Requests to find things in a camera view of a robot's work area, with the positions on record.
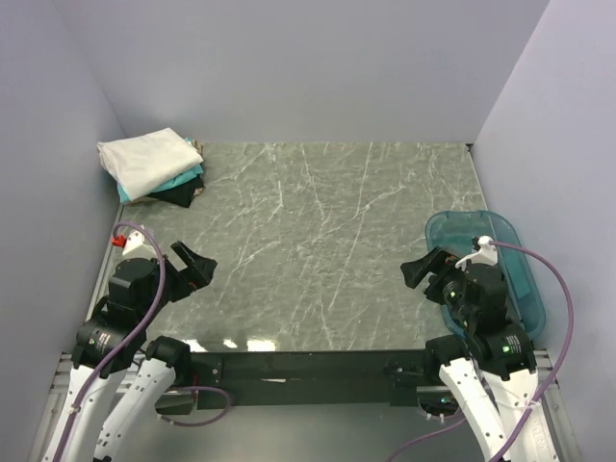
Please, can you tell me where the white folded t-shirt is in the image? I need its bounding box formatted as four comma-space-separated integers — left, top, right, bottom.
97, 128, 203, 199

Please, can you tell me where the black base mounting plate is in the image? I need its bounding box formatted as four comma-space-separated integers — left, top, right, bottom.
173, 349, 458, 418

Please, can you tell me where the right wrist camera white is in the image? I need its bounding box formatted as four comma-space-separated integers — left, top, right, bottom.
455, 236, 499, 270

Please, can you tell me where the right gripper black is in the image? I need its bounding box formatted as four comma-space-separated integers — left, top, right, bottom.
399, 244, 475, 323

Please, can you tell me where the beige patterned folded cloth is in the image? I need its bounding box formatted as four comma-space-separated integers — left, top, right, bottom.
185, 137, 204, 157

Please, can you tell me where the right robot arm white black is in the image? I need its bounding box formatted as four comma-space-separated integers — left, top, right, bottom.
400, 245, 558, 461

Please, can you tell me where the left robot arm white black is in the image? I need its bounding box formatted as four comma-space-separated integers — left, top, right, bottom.
42, 233, 218, 461

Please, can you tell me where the teal plastic bin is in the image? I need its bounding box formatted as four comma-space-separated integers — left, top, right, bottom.
424, 210, 546, 341

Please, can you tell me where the teal folded t-shirt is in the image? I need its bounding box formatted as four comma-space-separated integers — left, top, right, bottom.
116, 165, 204, 204

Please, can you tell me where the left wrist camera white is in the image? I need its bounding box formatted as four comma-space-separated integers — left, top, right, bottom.
111, 231, 153, 260

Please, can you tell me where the black folded t-shirt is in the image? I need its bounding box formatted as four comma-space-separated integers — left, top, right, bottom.
148, 176, 204, 208

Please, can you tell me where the aluminium rail frame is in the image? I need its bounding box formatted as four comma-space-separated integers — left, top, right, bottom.
31, 350, 580, 461

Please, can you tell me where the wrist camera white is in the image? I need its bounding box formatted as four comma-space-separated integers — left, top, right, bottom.
111, 231, 153, 260
455, 236, 499, 270

